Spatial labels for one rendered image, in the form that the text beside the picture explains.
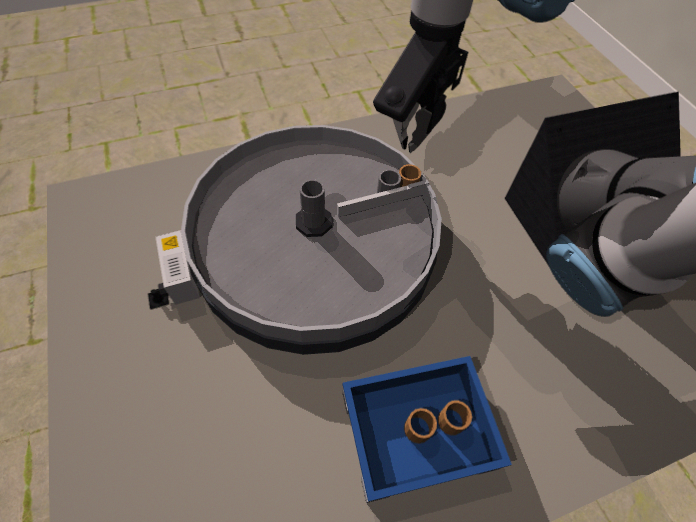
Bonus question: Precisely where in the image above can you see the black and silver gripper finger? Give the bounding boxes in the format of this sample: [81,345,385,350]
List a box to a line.
[408,92,447,153]
[392,102,419,150]

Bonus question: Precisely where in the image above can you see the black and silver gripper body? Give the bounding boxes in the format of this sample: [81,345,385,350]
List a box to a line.
[410,10,468,108]

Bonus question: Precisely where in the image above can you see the bronze cylindrical sleeve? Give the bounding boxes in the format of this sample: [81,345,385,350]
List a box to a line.
[438,400,472,435]
[399,164,421,187]
[404,408,437,444]

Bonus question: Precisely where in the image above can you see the dark grey cylinder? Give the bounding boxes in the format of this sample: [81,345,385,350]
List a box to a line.
[301,207,325,229]
[300,179,325,214]
[377,169,401,193]

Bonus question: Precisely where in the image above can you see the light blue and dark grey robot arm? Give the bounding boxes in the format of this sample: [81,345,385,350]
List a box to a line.
[373,0,696,317]

